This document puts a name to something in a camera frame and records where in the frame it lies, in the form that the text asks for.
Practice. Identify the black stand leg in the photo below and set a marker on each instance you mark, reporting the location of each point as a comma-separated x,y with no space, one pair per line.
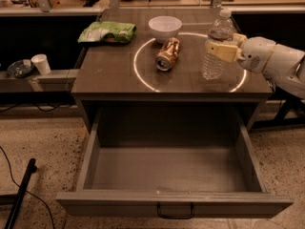
14,211

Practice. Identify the green chip bag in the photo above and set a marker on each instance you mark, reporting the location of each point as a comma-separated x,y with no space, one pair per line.
107,31

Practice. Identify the clear plastic water bottle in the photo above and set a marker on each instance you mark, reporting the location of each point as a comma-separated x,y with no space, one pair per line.
221,30

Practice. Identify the low side shelf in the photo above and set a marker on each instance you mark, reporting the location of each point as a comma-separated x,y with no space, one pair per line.
56,81

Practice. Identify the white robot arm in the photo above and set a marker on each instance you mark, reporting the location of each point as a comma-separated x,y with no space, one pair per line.
283,65

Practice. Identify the open grey top drawer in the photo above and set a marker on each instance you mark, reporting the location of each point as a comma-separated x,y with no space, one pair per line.
139,156

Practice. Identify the black drawer handle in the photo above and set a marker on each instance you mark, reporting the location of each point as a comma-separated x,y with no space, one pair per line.
175,211

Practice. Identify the white bowl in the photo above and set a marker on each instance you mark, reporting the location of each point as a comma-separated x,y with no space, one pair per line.
164,27

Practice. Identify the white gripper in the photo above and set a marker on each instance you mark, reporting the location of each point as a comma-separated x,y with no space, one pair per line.
256,55

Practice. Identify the dark round plate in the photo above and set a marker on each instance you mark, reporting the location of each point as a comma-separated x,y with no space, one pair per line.
20,69

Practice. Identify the crushed gold soda can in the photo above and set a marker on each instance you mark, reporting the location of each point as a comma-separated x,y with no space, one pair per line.
168,54

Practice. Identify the white paper cup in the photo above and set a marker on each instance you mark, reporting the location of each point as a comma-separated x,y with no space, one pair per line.
40,61

